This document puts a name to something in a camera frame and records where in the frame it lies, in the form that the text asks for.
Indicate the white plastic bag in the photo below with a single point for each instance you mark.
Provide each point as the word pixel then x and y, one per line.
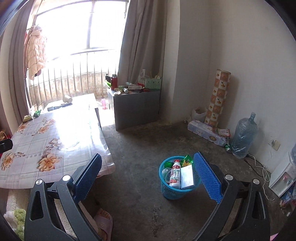
pixel 199 114

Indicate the clear red-printed plastic bag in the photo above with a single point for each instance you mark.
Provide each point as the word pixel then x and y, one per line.
pixel 166 174

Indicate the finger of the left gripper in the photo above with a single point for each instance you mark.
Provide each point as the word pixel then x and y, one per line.
pixel 6 145

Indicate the blue white carton box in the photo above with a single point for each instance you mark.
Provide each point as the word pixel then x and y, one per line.
pixel 187 177

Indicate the beige quilted jacket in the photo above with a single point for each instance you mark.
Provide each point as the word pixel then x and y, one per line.
pixel 35 57

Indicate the wall power socket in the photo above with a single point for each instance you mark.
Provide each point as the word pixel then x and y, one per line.
pixel 275 144

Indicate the small green snack packet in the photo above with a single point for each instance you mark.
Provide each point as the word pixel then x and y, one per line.
pixel 36 114

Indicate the pink water bottle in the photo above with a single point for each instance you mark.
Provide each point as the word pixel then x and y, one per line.
pixel 103 103

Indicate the white tissue pack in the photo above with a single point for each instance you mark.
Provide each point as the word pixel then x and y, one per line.
pixel 207 133

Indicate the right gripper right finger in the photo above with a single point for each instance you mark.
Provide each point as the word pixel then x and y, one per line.
pixel 252 218

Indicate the blue water jug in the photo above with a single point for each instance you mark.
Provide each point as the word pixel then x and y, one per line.
pixel 244 136

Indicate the floral plastic tablecloth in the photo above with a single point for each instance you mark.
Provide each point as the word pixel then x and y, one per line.
pixel 55 144

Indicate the beige fluffy rug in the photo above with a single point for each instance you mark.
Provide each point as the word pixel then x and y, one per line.
pixel 16 206

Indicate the beige curtain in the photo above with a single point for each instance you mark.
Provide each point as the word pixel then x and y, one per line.
pixel 143 43

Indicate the white milk drink bottle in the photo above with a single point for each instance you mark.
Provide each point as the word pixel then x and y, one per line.
pixel 175 179

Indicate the metal balcony railing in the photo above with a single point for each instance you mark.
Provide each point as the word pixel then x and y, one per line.
pixel 72 75

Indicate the green chip bag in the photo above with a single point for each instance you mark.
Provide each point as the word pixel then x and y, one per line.
pixel 186 161

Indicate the grey side cabinet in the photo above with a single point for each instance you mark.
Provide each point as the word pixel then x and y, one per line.
pixel 135 108

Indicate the white water dispenser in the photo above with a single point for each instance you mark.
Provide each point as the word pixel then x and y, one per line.
pixel 283 176

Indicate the yellow-green snack packet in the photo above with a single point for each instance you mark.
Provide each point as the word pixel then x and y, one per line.
pixel 27 118

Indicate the blue plastic trash basket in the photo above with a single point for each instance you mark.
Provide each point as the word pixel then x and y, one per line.
pixel 169 192

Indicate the pink slipper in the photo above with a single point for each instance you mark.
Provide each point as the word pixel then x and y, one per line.
pixel 104 222

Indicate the green plastic storage basket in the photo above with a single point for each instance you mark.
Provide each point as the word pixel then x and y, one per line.
pixel 152 83

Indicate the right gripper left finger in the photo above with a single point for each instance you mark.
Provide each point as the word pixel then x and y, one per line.
pixel 42 219

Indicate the patterned paper roll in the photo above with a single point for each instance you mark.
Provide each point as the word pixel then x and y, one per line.
pixel 218 97

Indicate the red thermos flask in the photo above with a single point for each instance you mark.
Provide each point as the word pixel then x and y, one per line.
pixel 114 82

